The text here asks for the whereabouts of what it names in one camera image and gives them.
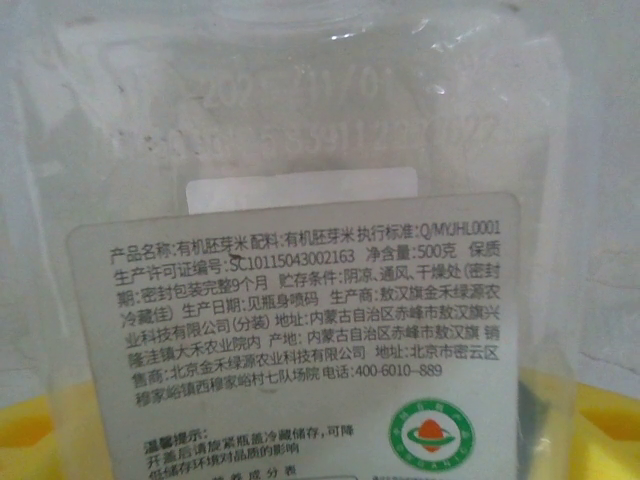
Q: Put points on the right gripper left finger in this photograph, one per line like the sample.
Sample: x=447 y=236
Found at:
x=30 y=440

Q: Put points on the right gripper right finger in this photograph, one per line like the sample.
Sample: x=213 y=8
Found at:
x=600 y=435

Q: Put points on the square clear bottle white label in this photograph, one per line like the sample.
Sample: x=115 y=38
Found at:
x=300 y=300

